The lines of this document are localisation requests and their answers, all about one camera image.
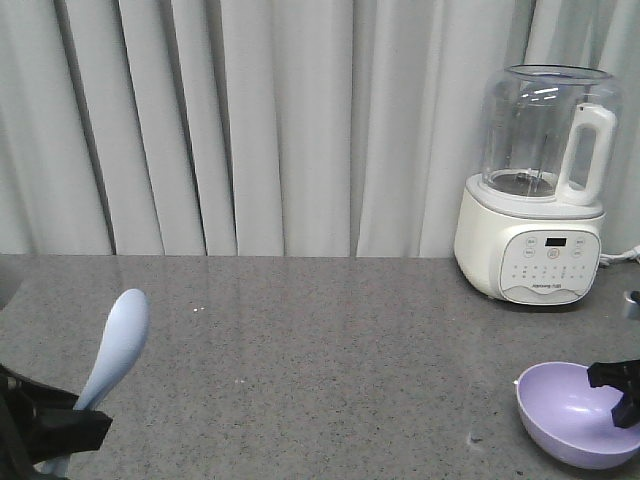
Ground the white blender power cable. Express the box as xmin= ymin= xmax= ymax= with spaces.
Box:
xmin=598 ymin=245 xmax=640 ymax=268

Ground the purple plastic bowl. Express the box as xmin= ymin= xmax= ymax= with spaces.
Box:
xmin=515 ymin=362 xmax=639 ymax=470

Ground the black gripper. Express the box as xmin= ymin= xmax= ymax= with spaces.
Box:
xmin=1 ymin=366 xmax=112 ymax=479

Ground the light blue plastic spoon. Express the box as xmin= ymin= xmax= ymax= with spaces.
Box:
xmin=37 ymin=288 xmax=152 ymax=478

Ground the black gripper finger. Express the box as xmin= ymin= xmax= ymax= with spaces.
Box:
xmin=587 ymin=359 xmax=639 ymax=429

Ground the white blender with glass jar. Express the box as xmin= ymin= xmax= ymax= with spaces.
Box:
xmin=454 ymin=64 xmax=622 ymax=306

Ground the white pleated curtain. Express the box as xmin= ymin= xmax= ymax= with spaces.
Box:
xmin=1 ymin=1 xmax=639 ymax=257

